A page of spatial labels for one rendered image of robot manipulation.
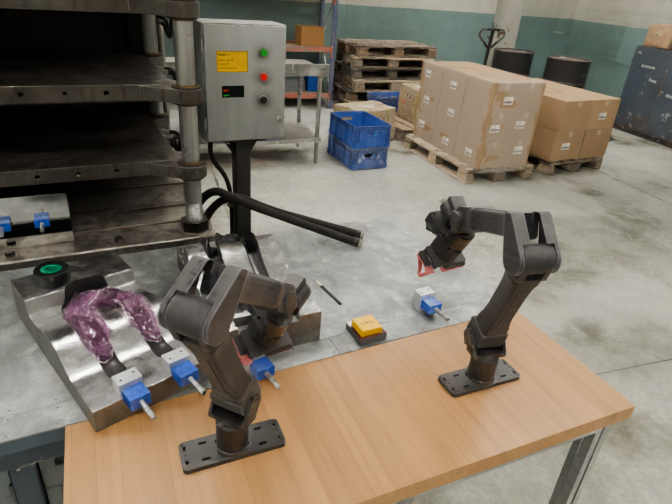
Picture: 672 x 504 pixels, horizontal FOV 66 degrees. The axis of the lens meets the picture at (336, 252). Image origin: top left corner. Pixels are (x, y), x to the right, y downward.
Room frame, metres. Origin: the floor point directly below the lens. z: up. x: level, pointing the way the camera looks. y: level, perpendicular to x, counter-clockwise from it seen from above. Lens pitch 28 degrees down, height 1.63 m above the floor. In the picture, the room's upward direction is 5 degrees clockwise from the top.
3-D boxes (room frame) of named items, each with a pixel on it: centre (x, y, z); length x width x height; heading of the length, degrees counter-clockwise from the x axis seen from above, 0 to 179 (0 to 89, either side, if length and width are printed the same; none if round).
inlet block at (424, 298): (1.23, -0.29, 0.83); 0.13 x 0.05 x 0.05; 30
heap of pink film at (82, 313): (1.00, 0.52, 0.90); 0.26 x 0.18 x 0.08; 46
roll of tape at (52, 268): (1.09, 0.70, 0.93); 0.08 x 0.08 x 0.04
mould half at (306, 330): (1.24, 0.26, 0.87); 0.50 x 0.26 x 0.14; 28
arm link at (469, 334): (0.99, -0.36, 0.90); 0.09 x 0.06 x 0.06; 105
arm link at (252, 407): (0.73, 0.17, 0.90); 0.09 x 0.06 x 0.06; 68
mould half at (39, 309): (0.99, 0.53, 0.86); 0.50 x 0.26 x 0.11; 46
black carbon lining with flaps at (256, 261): (1.22, 0.26, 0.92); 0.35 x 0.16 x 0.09; 28
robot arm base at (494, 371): (0.98, -0.37, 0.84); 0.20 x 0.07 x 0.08; 116
